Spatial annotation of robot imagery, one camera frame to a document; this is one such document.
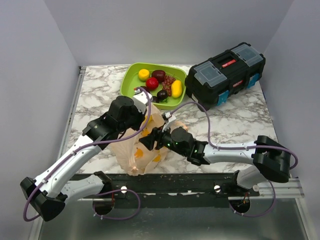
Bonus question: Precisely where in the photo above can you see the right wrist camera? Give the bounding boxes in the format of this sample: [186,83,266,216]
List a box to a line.
[161,111,177,132]

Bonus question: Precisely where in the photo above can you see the yellow fake banana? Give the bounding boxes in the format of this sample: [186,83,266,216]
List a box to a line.
[138,68,150,82]

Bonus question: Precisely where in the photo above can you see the dark fake plum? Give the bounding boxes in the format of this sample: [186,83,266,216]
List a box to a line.
[152,96,159,103]
[156,89,169,103]

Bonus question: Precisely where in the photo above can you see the black mounting rail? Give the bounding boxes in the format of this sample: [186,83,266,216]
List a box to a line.
[69,172,261,210]

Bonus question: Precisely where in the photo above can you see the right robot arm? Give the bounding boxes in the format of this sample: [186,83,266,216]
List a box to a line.
[139,127,292,196]

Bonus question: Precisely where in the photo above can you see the red fake apple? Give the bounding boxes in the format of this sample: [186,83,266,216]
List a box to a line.
[151,70,166,84]

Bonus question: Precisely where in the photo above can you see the black toolbox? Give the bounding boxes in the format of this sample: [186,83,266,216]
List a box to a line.
[184,42,266,110]

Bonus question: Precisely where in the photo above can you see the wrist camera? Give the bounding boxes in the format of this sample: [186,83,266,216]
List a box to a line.
[132,87,153,114]
[161,111,177,132]

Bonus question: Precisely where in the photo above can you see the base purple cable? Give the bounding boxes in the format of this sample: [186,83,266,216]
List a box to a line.
[92,189,142,221]
[228,181,277,218]

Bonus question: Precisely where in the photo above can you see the red fake grapes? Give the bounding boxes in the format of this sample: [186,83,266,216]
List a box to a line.
[161,75,176,97]

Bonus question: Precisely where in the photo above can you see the red fake pomegranate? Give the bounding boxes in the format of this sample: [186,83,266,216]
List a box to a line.
[145,77,159,91]

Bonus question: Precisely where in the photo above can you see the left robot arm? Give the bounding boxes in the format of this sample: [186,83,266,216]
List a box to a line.
[20,93,152,222]

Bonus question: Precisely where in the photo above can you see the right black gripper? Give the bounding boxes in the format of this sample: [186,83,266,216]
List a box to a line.
[139,122,188,156]

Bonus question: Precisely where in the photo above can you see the yellow fake mango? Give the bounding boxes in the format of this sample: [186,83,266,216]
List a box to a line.
[171,80,183,99]

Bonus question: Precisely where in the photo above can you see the green plastic tray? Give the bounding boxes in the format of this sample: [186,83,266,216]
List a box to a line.
[120,62,187,110]

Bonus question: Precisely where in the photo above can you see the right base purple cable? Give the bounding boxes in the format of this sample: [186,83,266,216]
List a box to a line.
[228,181,277,218]

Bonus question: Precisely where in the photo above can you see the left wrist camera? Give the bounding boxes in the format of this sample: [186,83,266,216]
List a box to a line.
[132,87,153,114]

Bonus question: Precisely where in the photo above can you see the dark brown fake pepper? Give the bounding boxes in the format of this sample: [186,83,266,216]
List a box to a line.
[141,86,150,93]

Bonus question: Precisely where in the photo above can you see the orange plastic bag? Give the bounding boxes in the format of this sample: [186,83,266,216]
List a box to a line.
[109,104,190,177]

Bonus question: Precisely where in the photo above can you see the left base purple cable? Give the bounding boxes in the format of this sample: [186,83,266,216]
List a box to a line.
[92,189,142,221]

